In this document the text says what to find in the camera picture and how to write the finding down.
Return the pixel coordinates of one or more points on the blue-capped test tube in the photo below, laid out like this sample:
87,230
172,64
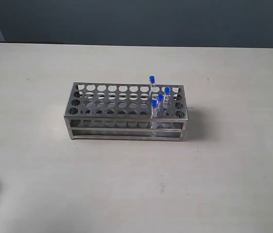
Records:
154,114
159,104
152,87
166,97

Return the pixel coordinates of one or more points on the stainless steel test tube rack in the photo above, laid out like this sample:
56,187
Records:
123,112

